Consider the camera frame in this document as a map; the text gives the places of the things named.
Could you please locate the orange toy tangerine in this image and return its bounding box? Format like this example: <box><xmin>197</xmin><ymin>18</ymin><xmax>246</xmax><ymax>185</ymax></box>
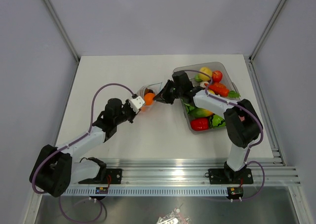
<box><xmin>143</xmin><ymin>93</ymin><xmax>155</xmax><ymax>106</ymax></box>

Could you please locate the clear zip top bag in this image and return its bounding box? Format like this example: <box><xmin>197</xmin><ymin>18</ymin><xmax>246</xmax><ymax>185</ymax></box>
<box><xmin>136</xmin><ymin>82</ymin><xmax>162</xmax><ymax>112</ymax></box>

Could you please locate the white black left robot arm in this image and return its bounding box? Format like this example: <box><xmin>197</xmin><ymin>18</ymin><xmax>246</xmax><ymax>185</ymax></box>
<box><xmin>29</xmin><ymin>95</ymin><xmax>145</xmax><ymax>197</ymax></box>

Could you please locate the green striped toy watermelon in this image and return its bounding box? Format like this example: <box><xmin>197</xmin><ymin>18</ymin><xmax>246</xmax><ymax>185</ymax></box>
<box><xmin>209</xmin><ymin>114</ymin><xmax>226</xmax><ymax>129</ymax></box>

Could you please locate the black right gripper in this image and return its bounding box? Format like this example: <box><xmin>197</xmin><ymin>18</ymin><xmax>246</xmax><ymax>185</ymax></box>
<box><xmin>154</xmin><ymin>80</ymin><xmax>184</xmax><ymax>104</ymax></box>

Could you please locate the right aluminium frame post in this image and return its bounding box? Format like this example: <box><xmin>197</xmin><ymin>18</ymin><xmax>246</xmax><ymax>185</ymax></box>
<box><xmin>249</xmin><ymin>0</ymin><xmax>288</xmax><ymax>63</ymax></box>

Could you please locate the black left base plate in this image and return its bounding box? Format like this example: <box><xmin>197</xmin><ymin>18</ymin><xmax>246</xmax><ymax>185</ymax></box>
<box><xmin>79</xmin><ymin>168</ymin><xmax>122</xmax><ymax>185</ymax></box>

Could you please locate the brown toy kiwi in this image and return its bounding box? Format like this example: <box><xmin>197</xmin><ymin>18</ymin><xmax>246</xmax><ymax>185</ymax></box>
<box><xmin>144</xmin><ymin>88</ymin><xmax>155</xmax><ymax>94</ymax></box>

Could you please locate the red toy bell pepper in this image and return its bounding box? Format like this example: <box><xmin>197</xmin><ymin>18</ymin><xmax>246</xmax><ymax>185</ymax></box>
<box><xmin>190</xmin><ymin>118</ymin><xmax>209</xmax><ymax>132</ymax></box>

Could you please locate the aluminium mounting rail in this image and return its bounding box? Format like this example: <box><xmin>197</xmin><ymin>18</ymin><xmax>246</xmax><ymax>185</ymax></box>
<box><xmin>33</xmin><ymin>159</ymin><xmax>301</xmax><ymax>187</ymax></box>

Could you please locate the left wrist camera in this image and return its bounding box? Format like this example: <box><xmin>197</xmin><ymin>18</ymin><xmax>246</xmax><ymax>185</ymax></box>
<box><xmin>129</xmin><ymin>96</ymin><xmax>146</xmax><ymax>114</ymax></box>

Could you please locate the bag of small parts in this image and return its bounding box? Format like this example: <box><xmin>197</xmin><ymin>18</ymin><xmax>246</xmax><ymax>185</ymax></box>
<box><xmin>156</xmin><ymin>206</ymin><xmax>192</xmax><ymax>224</ymax></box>

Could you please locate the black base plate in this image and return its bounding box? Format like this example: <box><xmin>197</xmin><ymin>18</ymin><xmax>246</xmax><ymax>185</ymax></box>
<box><xmin>207</xmin><ymin>168</ymin><xmax>254</xmax><ymax>185</ymax></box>
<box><xmin>79</xmin><ymin>168</ymin><xmax>122</xmax><ymax>185</ymax></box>

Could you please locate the pale purple toy garlic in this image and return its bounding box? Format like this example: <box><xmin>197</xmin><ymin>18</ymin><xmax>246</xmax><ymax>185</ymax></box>
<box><xmin>200</xmin><ymin>81</ymin><xmax>209</xmax><ymax>88</ymax></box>

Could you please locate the white slotted cable duct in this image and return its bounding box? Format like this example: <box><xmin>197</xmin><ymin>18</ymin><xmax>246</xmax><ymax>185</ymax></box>
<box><xmin>62</xmin><ymin>185</ymin><xmax>228</xmax><ymax>197</ymax></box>

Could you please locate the left aluminium frame post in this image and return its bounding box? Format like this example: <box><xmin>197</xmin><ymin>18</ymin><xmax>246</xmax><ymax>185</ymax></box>
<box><xmin>41</xmin><ymin>0</ymin><xmax>80</xmax><ymax>65</ymax></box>

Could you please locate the small green toy pepper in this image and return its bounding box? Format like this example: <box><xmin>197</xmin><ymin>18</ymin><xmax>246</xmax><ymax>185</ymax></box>
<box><xmin>195</xmin><ymin>74</ymin><xmax>202</xmax><ymax>83</ymax></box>

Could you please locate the clear plastic food bin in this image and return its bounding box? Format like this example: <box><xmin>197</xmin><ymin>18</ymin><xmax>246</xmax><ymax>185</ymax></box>
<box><xmin>173</xmin><ymin>62</ymin><xmax>238</xmax><ymax>134</ymax></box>

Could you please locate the green white toy cabbage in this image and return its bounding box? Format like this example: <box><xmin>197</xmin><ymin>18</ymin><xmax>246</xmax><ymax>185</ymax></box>
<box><xmin>182</xmin><ymin>100</ymin><xmax>196</xmax><ymax>114</ymax></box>

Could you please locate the green orange toy mango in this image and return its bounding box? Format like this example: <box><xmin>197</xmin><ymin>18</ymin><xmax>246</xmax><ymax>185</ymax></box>
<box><xmin>189</xmin><ymin>108</ymin><xmax>214</xmax><ymax>118</ymax></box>

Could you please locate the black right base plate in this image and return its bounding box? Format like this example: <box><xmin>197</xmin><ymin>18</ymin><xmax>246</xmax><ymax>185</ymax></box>
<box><xmin>207</xmin><ymin>168</ymin><xmax>254</xmax><ymax>185</ymax></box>

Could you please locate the orange toy carrot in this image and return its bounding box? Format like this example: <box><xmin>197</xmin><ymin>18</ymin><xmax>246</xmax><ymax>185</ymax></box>
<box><xmin>208</xmin><ymin>85</ymin><xmax>240</xmax><ymax>98</ymax></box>

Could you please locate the pale yellow toy apple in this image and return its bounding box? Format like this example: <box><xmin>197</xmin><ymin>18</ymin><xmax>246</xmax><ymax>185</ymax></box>
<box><xmin>198</xmin><ymin>67</ymin><xmax>212</xmax><ymax>81</ymax></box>

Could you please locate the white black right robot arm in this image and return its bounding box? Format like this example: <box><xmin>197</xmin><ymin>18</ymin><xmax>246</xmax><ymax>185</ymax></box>
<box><xmin>154</xmin><ymin>71</ymin><xmax>264</xmax><ymax>183</ymax></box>

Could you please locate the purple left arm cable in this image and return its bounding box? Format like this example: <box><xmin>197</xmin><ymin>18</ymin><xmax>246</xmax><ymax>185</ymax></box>
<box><xmin>31</xmin><ymin>83</ymin><xmax>139</xmax><ymax>194</ymax></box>

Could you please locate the aluminium frame post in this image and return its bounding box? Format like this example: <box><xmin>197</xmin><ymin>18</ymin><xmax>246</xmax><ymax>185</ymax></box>
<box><xmin>41</xmin><ymin>0</ymin><xmax>80</xmax><ymax>65</ymax></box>
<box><xmin>249</xmin><ymin>0</ymin><xmax>288</xmax><ymax>63</ymax></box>

